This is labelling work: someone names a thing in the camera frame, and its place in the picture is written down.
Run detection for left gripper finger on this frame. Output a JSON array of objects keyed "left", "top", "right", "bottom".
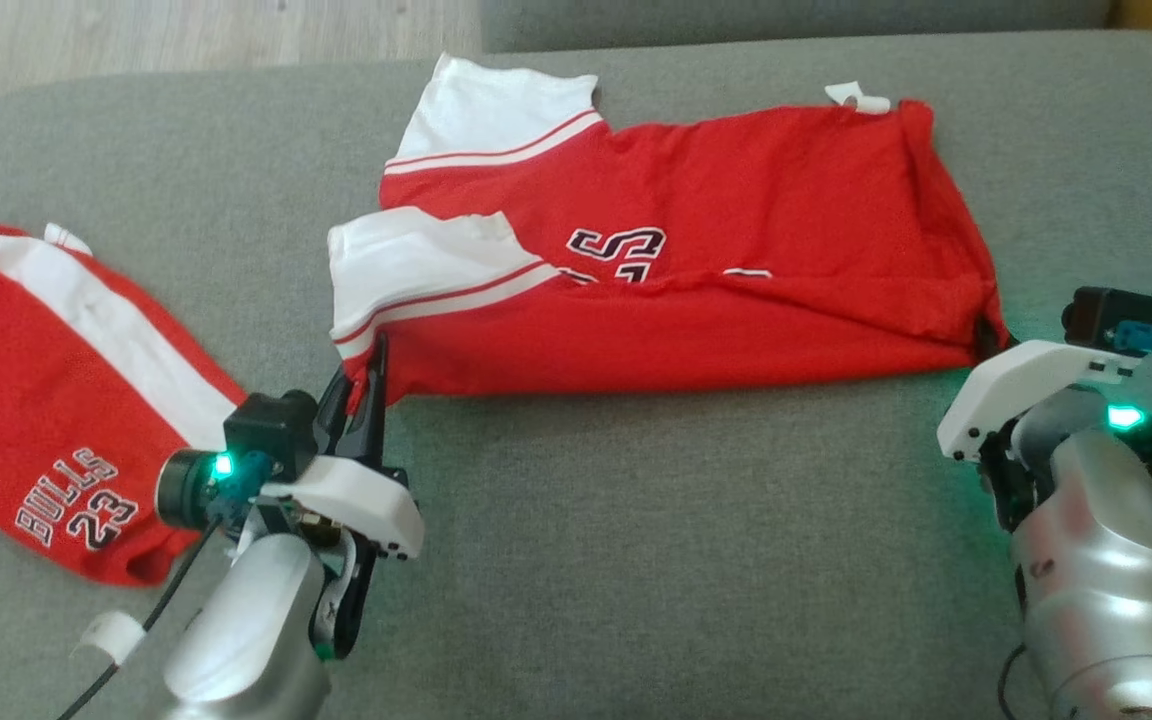
[
  {"left": 348, "top": 333, "right": 395, "bottom": 473},
  {"left": 314, "top": 365, "right": 357, "bottom": 461}
]

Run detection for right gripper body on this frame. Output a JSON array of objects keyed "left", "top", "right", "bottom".
[{"left": 938, "top": 338, "right": 1137, "bottom": 463}]

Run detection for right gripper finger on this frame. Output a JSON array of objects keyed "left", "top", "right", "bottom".
[{"left": 974, "top": 312, "right": 1015, "bottom": 359}]

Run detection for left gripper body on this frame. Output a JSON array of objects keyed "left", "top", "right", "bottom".
[{"left": 261, "top": 440, "right": 426, "bottom": 561}]

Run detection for red and white jersey shirt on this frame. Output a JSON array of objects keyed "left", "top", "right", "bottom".
[{"left": 328, "top": 52, "right": 1015, "bottom": 413}]

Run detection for red Bulls 23 shorts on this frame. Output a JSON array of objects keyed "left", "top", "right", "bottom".
[{"left": 0, "top": 220, "right": 249, "bottom": 587}]

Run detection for large grey sofa chaise cushion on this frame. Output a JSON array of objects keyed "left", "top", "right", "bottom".
[{"left": 0, "top": 30, "right": 1152, "bottom": 720}]

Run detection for grey sofa seat cushion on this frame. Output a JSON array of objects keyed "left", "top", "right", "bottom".
[{"left": 481, "top": 0, "right": 1115, "bottom": 53}]

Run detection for white cable label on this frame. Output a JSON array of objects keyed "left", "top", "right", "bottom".
[{"left": 71, "top": 610, "right": 147, "bottom": 667}]

